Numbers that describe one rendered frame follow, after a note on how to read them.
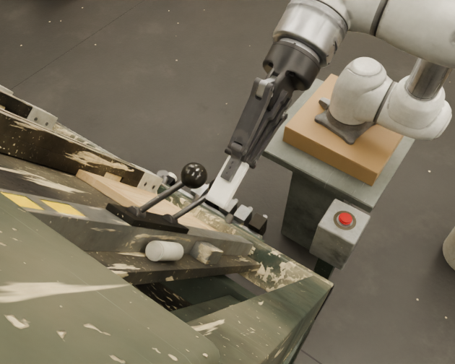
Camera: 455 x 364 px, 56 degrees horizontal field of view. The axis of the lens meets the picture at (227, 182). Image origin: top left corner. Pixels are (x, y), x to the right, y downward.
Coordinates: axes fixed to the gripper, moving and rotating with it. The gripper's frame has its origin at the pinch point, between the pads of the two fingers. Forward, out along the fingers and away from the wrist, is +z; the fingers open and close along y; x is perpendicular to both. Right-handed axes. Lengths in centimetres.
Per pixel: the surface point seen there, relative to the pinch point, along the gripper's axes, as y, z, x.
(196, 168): -1.5, 0.5, 4.5
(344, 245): 76, -1, -15
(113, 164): 40, 10, 44
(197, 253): 22.0, 14.4, 6.1
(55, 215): -19.4, 11.6, 7.6
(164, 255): 2.7, 13.9, 4.1
